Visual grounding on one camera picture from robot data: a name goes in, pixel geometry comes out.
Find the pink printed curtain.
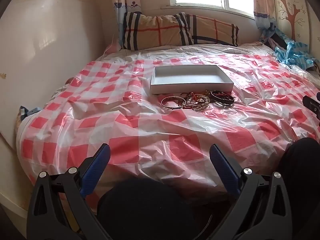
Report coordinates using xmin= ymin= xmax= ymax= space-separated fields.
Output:
xmin=254 ymin=0 xmax=278 ymax=38
xmin=110 ymin=0 xmax=143 ymax=45

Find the white cardboard box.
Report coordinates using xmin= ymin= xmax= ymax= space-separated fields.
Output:
xmin=150 ymin=65 xmax=234 ymax=95

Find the tree wall sticker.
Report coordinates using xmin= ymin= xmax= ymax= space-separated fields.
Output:
xmin=277 ymin=0 xmax=308 ymax=42

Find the dark clothing pile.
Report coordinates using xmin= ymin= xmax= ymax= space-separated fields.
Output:
xmin=260 ymin=22 xmax=290 ymax=50

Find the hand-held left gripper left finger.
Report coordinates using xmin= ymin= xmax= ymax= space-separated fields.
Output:
xmin=26 ymin=143 xmax=112 ymax=240

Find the person's left leg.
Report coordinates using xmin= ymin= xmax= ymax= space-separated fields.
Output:
xmin=97 ymin=177 xmax=200 ymax=240

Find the plaid pillow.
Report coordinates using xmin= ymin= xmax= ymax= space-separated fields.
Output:
xmin=185 ymin=14 xmax=240 ymax=47
xmin=121 ymin=12 xmax=194 ymax=51

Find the blue plastic bag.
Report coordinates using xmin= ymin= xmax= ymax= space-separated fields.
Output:
xmin=274 ymin=41 xmax=317 ymax=69

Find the red checked plastic sheet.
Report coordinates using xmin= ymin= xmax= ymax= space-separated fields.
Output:
xmin=16 ymin=52 xmax=320 ymax=205

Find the thin silver bangle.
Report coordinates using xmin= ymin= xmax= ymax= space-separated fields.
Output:
xmin=178 ymin=97 xmax=210 ymax=111

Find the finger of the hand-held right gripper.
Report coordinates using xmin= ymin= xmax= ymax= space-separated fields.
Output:
xmin=302 ymin=95 xmax=320 ymax=113

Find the wide silver bangle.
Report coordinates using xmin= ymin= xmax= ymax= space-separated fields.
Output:
xmin=161 ymin=95 xmax=187 ymax=110

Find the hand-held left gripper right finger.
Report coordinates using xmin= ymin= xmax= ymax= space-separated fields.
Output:
xmin=209 ymin=144 xmax=293 ymax=240

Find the black bangle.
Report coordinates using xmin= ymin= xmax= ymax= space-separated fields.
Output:
xmin=211 ymin=90 xmax=235 ymax=107

